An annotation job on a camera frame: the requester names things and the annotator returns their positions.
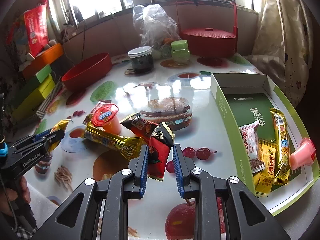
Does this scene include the yellow peanut candy packet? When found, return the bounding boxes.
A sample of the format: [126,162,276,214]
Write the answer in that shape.
[253,139,277,197]

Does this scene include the orange jelly cup red lid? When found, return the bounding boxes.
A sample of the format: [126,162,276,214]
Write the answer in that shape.
[91,103,121,135]

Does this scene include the long gold snack bar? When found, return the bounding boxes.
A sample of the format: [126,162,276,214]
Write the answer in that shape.
[270,108,291,186]
[83,124,145,160]

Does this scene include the red black snack packet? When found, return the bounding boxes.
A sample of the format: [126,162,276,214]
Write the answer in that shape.
[120,112,158,144]
[148,122,175,181]

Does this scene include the pink jelly cup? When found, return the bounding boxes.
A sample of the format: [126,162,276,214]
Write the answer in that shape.
[290,138,316,170]

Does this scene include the person left hand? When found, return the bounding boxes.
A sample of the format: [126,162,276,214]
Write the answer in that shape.
[0,175,32,217]

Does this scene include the white foam sheet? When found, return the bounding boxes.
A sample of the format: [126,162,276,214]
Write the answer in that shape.
[27,184,59,228]

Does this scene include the green yellow stacked boxes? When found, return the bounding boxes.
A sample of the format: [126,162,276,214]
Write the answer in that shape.
[9,64,55,122]

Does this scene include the red oval tray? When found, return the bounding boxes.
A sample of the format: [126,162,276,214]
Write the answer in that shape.
[61,53,112,92]

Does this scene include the orange box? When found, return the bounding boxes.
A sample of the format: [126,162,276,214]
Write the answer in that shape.
[22,43,64,80]

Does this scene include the dark jar white lid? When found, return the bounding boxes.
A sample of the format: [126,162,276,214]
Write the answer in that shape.
[127,46,154,74]

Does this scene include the red snack bag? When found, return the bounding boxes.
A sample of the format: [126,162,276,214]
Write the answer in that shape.
[23,0,48,57]

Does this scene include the green white gift box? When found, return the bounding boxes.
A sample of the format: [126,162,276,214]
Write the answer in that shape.
[210,73,319,216]

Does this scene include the clear plastic bag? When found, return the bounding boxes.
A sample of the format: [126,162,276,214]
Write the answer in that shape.
[132,4,181,59]

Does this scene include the green lidded jar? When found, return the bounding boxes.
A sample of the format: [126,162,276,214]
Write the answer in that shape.
[171,40,190,65]

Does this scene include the floral cream curtain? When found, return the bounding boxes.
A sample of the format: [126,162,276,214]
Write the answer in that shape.
[247,0,313,107]

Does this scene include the red basket with handle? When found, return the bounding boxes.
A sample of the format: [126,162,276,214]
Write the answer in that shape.
[177,0,238,58]

